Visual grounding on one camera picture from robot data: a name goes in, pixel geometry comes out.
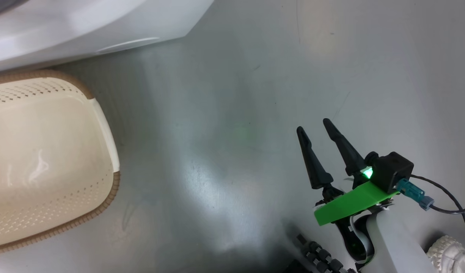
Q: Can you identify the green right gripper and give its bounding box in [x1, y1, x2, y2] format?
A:
[296, 118, 400, 227]

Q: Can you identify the white front-load washing machine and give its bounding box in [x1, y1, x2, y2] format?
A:
[0, 0, 215, 74]

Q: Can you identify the round white filter cover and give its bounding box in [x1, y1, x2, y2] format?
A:
[97, 36, 160, 54]

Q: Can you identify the cream perforated laundry basket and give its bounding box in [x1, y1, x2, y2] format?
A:
[0, 69, 121, 256]

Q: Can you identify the teal right camera connector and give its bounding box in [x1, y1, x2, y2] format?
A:
[396, 178, 435, 212]

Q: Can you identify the black segmented cable chain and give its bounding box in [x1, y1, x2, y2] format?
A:
[285, 233, 356, 273]

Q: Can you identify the black right camera cable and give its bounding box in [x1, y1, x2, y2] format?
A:
[410, 174, 465, 273]

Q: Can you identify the white ribbed hose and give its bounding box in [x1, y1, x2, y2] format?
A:
[426, 235, 465, 273]

